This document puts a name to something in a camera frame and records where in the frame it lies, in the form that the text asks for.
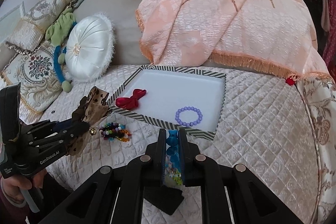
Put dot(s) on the striped white jewelry tray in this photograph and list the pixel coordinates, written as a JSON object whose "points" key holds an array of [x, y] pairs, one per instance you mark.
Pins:
{"points": [[177, 97]]}

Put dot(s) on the embroidered cream bolster pillow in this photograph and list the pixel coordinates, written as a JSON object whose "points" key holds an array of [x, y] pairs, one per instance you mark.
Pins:
{"points": [[31, 28]]}

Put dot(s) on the quilted beige bedspread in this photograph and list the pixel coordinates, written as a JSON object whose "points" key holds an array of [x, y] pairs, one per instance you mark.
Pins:
{"points": [[264, 125]]}

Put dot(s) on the floral beige bed cover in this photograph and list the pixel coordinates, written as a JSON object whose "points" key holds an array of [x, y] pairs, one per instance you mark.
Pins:
{"points": [[318, 94]]}

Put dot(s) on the green and blue plush toy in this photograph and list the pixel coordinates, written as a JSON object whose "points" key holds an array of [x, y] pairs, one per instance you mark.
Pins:
{"points": [[56, 34]]}

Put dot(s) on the embroidered floral square pillow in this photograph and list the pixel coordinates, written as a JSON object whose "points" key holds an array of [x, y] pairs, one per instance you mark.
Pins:
{"points": [[39, 83]]}

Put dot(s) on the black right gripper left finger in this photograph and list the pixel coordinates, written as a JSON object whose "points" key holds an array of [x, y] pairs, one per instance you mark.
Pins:
{"points": [[156, 165]]}

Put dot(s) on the round white satin cushion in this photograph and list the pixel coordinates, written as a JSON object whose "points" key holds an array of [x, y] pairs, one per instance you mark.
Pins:
{"points": [[90, 48]]}

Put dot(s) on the peach fringed blanket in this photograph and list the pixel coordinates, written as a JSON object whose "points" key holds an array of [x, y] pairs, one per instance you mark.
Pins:
{"points": [[275, 37]]}

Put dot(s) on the brown scrunchie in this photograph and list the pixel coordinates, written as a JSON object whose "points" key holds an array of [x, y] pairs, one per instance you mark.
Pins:
{"points": [[77, 120]]}

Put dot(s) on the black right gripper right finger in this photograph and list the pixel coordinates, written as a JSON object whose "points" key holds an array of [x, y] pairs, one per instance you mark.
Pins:
{"points": [[191, 169]]}

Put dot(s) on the person's left hand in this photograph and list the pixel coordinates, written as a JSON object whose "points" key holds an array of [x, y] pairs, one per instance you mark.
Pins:
{"points": [[13, 185]]}

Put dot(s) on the red ribbon bow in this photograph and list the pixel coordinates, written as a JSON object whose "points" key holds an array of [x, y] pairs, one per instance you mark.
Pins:
{"points": [[130, 103]]}

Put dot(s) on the leopard print ribbon bow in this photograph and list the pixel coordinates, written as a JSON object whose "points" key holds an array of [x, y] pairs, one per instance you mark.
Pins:
{"points": [[96, 109]]}

